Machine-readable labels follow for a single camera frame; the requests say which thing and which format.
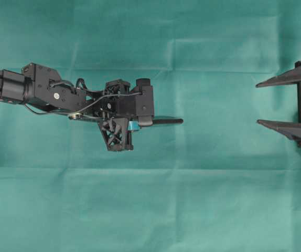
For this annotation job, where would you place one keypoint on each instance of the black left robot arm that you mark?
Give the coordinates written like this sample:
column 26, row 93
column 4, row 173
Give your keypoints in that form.
column 42, row 91

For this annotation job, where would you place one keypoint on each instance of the green table cloth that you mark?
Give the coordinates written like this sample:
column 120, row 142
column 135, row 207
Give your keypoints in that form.
column 217, row 182

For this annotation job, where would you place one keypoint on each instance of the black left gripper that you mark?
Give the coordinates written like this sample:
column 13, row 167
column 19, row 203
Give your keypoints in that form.
column 122, row 110

